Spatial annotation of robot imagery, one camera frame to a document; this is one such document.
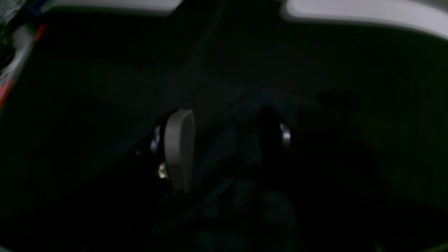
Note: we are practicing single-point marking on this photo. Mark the red black clamp far-left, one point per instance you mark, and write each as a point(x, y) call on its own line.
point(40, 32)

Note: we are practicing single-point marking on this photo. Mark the black table cloth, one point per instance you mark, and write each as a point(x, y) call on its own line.
point(392, 51)

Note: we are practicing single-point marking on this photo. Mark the dark navy t-shirt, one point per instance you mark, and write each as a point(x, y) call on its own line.
point(319, 205)

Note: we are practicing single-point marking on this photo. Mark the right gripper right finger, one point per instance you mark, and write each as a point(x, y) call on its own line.
point(274, 139)

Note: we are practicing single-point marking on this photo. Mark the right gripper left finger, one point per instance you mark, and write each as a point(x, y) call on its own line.
point(173, 145)

